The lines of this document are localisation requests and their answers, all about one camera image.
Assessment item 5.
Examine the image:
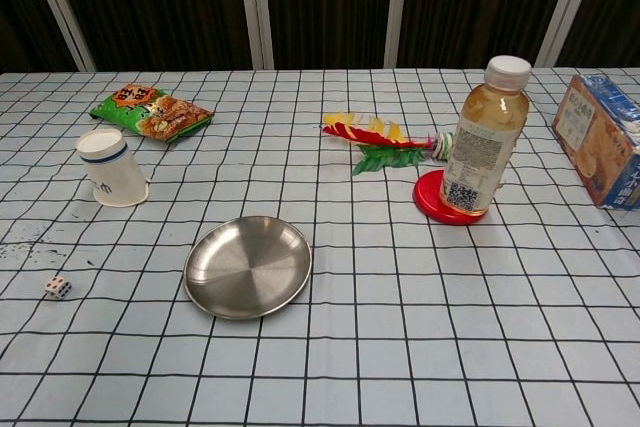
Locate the round metal plate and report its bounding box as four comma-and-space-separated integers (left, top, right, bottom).
183, 215, 314, 322

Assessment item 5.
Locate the white paper cup blue band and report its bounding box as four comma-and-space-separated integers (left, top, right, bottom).
75, 128, 150, 208

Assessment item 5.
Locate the white die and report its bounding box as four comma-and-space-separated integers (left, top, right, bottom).
44, 275, 73, 301

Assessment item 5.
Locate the colourful feather shuttlecock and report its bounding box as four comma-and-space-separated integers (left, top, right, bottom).
321, 109, 455, 178

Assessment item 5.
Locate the red round coaster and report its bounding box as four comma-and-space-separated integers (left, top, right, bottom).
412, 169, 494, 226

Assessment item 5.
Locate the checkered tablecloth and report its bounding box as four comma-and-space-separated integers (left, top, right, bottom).
0, 66, 640, 427

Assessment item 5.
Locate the tea bottle white cap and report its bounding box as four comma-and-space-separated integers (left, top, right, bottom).
438, 54, 532, 213

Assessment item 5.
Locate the green snack bag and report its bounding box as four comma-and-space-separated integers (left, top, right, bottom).
89, 82, 215, 144

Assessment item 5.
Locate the blue biscuit box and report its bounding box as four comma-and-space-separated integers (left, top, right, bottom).
551, 73, 640, 211

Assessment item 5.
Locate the white metal frame post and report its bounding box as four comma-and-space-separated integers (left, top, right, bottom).
22, 0, 97, 73
383, 0, 411, 69
534, 0, 604, 68
236, 0, 275, 71

